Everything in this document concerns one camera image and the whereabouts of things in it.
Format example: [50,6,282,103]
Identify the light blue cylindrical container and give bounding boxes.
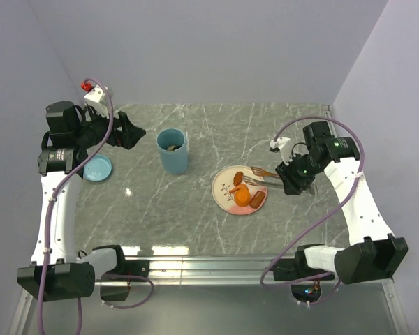
[156,128,188,174]

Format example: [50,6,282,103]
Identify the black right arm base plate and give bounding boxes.
[272,258,335,282]

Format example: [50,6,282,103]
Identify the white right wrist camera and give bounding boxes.
[270,137,293,165]

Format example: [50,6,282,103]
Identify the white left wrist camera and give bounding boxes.
[81,82,114,119]

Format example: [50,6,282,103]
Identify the light blue round lid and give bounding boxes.
[83,154,113,182]

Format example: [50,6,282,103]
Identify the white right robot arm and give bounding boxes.
[264,117,408,285]

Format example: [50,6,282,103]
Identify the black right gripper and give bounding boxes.
[275,151,322,195]

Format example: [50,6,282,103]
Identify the steel serving tongs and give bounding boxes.
[243,167,284,189]

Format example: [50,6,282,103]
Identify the pink round plate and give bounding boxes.
[212,165,267,216]

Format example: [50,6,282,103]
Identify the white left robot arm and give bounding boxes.
[17,101,146,302]

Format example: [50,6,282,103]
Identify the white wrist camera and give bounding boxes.
[81,82,114,119]
[270,137,293,165]

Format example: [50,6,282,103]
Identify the orange fried shrimp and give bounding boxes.
[229,184,249,193]

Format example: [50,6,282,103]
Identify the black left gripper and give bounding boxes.
[74,105,145,149]

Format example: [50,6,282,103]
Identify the brown grilled meat piece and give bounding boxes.
[249,191,266,209]

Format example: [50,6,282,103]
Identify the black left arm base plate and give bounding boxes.
[102,259,150,282]

